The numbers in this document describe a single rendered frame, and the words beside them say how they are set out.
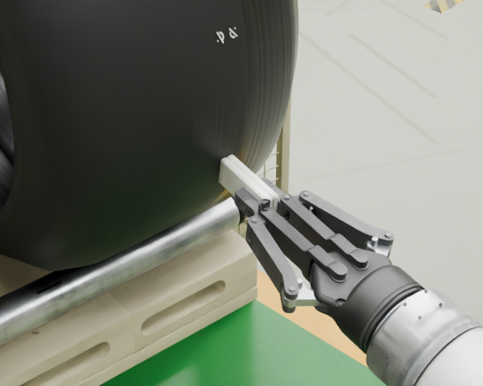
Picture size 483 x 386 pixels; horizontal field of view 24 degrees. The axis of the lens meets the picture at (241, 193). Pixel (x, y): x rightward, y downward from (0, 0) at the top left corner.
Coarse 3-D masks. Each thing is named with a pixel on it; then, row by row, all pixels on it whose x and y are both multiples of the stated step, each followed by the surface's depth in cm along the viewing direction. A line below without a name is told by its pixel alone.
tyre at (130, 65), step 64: (0, 0) 90; (64, 0) 89; (128, 0) 91; (192, 0) 94; (256, 0) 98; (0, 64) 94; (64, 64) 91; (128, 64) 92; (192, 64) 96; (256, 64) 101; (0, 128) 137; (64, 128) 94; (128, 128) 94; (192, 128) 99; (256, 128) 106; (0, 192) 131; (64, 192) 98; (128, 192) 99; (192, 192) 107; (64, 256) 108
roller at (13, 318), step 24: (216, 216) 127; (240, 216) 129; (144, 240) 122; (168, 240) 123; (192, 240) 125; (96, 264) 119; (120, 264) 120; (144, 264) 122; (24, 288) 116; (48, 288) 116; (72, 288) 117; (96, 288) 119; (0, 312) 113; (24, 312) 114; (48, 312) 116; (0, 336) 113
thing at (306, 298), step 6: (300, 282) 95; (282, 288) 96; (300, 288) 96; (306, 288) 96; (282, 294) 96; (300, 294) 95; (306, 294) 95; (312, 294) 95; (288, 300) 95; (294, 300) 95; (300, 300) 95; (306, 300) 95; (312, 300) 95; (288, 306) 95; (324, 306) 95
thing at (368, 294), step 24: (312, 264) 98; (384, 264) 98; (312, 288) 97; (336, 288) 95; (360, 288) 93; (384, 288) 92; (408, 288) 92; (336, 312) 94; (360, 312) 92; (384, 312) 91; (360, 336) 93
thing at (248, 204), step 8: (240, 192) 103; (248, 192) 104; (240, 200) 103; (248, 200) 103; (256, 200) 103; (240, 208) 104; (248, 208) 102; (256, 208) 102; (248, 216) 103; (256, 216) 101; (264, 224) 101; (248, 232) 101
